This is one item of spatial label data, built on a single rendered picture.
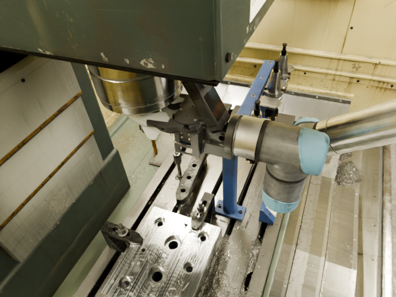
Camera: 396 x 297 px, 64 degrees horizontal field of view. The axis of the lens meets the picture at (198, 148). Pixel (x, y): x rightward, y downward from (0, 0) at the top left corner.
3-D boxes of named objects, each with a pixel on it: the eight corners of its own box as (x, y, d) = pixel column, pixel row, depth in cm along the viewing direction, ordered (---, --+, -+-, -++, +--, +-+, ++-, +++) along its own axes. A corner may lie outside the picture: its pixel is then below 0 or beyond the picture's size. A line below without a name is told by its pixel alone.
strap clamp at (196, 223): (215, 213, 107) (214, 185, 97) (201, 247, 99) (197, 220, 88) (206, 210, 108) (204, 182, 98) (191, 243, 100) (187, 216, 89)
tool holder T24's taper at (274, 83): (267, 85, 103) (269, 66, 99) (281, 86, 102) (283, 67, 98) (266, 92, 100) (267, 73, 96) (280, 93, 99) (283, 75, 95)
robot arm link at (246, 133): (256, 138, 51) (269, 108, 56) (229, 131, 52) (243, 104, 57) (253, 169, 56) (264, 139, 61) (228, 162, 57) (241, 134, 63)
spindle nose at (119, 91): (133, 63, 67) (119, 5, 59) (199, 78, 61) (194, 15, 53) (81, 104, 58) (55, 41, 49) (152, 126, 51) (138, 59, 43)
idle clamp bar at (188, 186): (209, 160, 126) (208, 148, 122) (188, 212, 108) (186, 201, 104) (197, 157, 127) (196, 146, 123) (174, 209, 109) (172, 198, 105)
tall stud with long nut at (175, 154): (185, 174, 121) (181, 149, 112) (182, 179, 119) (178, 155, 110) (178, 172, 122) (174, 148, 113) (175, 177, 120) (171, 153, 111)
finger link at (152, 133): (127, 142, 62) (172, 145, 61) (120, 118, 58) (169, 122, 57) (132, 131, 64) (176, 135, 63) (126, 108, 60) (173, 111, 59)
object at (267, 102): (282, 100, 99) (282, 98, 99) (278, 110, 96) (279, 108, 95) (260, 96, 102) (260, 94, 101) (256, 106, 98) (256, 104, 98)
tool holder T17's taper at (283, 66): (277, 68, 111) (279, 49, 106) (289, 70, 109) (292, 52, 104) (273, 73, 108) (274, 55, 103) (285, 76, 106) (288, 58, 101)
